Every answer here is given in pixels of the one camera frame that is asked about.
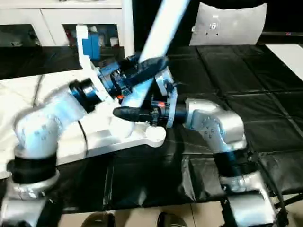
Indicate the white plastic table top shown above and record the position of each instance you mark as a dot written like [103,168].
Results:
[23,94]

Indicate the small white cup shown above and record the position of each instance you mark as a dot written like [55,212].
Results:
[113,41]

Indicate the dark right robot foot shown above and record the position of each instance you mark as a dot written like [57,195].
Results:
[172,220]

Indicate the black furniture with yellow label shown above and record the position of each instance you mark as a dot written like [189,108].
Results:
[142,19]

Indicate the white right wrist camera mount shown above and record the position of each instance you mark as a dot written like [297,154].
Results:
[165,82]

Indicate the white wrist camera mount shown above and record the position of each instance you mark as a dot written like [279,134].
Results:
[82,40]
[165,82]

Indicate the white flat board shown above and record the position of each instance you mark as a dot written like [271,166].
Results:
[288,59]

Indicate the black work mat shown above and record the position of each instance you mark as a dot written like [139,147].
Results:
[236,82]

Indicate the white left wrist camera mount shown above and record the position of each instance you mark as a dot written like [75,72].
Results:
[82,40]

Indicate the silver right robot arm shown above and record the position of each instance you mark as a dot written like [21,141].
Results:
[225,127]

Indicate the dark left robot foot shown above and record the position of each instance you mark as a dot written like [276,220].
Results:
[99,220]

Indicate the dark robot foot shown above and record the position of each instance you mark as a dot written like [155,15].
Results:
[99,220]
[172,220]

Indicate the black metal stand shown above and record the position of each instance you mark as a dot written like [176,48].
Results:
[291,201]

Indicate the white glass-door cabinet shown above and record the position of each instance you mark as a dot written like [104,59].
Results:
[52,16]

